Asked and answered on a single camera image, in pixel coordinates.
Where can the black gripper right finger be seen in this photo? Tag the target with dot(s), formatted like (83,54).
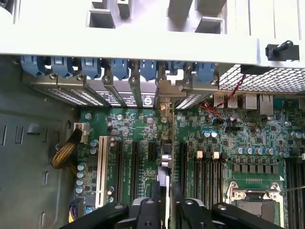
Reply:
(190,212)

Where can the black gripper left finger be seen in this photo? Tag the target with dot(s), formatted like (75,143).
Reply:
(145,212)

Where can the RAM slot white latch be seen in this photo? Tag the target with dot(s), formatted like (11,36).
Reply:
(198,171)
(215,176)

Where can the long black expansion slot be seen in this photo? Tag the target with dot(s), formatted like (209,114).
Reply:
(135,169)
(184,167)
(119,171)

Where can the short black expansion slot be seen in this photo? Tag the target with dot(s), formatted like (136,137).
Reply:
(152,150)

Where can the white expansion slot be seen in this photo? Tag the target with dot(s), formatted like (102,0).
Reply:
(102,167)

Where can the black RAM slot bank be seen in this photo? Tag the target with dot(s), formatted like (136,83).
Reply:
(296,190)

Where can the silver perforated slot cover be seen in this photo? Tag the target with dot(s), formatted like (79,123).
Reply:
(190,97)
(78,93)
(47,89)
(100,93)

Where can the green motherboard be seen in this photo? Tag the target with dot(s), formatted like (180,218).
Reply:
(238,133)

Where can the white power connector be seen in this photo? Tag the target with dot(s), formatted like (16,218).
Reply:
(82,132)

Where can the thin CPU socket locking lever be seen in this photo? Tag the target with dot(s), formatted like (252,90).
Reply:
(293,189)

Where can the black white label sticker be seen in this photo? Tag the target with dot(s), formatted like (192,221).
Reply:
(140,100)

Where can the silver USB port block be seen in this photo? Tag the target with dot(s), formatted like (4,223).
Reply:
(225,100)

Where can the silver ethernet port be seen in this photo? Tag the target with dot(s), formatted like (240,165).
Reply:
(266,103)
(250,102)

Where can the grey metal PC case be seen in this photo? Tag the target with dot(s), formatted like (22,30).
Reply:
(28,143)

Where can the blue card retention clip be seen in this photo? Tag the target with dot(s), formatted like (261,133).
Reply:
(175,66)
(119,69)
(148,70)
(205,74)
(91,69)
(32,65)
(62,68)

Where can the black case latch lever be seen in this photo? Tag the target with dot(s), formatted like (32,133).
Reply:
(281,48)

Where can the CPU socket metal frame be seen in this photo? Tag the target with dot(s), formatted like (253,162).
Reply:
(257,202)

